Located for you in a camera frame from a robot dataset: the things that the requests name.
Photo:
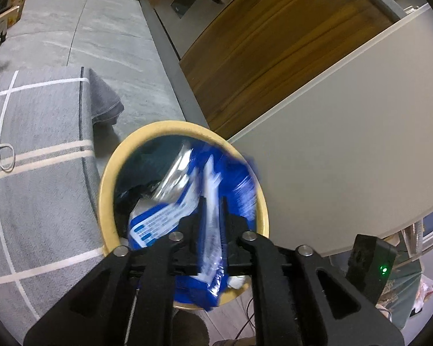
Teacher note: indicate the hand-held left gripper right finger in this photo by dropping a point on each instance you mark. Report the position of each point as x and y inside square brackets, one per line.
[234, 245]

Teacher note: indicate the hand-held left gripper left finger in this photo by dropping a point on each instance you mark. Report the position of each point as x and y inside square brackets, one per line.
[191, 245]

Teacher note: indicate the blue snack packet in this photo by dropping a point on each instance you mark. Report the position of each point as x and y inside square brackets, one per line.
[158, 220]

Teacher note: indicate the teal bin with yellow rim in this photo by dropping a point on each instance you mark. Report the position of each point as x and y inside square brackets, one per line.
[110, 187]

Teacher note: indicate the white panel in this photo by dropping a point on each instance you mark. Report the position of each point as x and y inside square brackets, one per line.
[346, 144]

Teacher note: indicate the grey striped mat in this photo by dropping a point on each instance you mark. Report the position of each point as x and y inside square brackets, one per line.
[39, 205]

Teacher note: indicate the wooden cabinet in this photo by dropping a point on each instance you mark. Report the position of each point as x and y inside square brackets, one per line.
[281, 43]

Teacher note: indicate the grey drawer front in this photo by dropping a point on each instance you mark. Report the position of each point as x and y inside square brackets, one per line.
[187, 18]

